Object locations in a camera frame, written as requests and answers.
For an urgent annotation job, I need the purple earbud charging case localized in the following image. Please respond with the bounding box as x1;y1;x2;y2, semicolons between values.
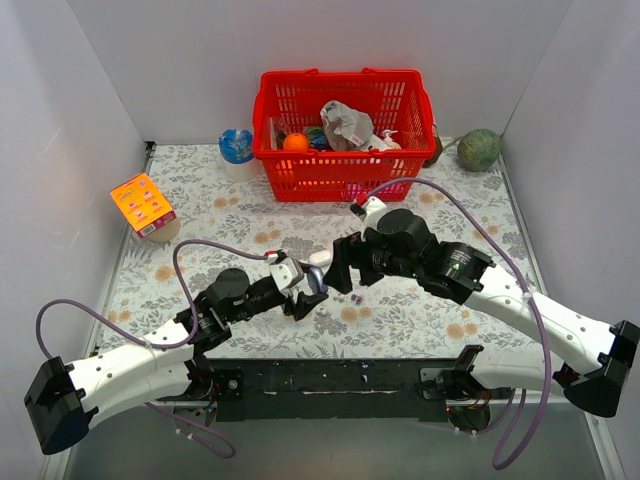
306;266;328;294

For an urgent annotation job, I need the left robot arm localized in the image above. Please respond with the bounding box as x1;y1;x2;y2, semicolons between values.
24;258;328;455

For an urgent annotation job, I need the green melon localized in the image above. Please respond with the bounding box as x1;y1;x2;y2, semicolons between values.
457;129;502;172

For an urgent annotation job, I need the brown object behind basket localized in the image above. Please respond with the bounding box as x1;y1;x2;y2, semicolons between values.
421;124;445;169

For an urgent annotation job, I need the green blue item in basket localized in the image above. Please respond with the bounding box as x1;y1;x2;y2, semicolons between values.
305;126;331;150

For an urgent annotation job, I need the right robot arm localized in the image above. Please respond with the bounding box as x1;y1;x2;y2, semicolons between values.
324;199;639;418

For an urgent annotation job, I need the orange snack box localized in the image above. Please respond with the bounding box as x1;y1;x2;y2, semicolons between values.
110;173;177;239

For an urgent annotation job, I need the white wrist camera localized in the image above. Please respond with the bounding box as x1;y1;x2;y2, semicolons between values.
266;250;301;297
350;194;388;235

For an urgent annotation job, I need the blue lidded white cup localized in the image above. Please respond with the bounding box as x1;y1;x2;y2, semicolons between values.
218;129;259;182

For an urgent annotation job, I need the crumpled grey plastic bag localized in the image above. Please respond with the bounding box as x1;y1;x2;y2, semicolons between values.
320;100;374;151

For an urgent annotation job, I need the white pump bottle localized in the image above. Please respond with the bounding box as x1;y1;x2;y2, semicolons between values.
367;129;401;151

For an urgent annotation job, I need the red plastic shopping basket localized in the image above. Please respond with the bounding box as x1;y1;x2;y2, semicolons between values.
253;68;436;202

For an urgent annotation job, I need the orange fruit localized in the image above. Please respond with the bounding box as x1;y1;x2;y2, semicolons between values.
283;132;309;153

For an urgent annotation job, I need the white earbud charging case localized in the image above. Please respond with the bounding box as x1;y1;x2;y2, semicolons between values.
307;250;332;268

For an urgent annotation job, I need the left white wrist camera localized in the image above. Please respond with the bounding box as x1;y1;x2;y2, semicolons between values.
266;250;301;297

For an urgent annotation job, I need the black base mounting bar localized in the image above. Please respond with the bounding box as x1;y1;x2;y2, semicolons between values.
171;344;492;432

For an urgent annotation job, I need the floral patterned table mat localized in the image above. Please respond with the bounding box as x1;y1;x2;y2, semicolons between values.
95;135;557;360

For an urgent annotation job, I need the beige round container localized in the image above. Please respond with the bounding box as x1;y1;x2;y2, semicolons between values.
144;218;181;243

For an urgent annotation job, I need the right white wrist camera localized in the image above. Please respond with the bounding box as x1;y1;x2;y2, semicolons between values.
350;194;388;235

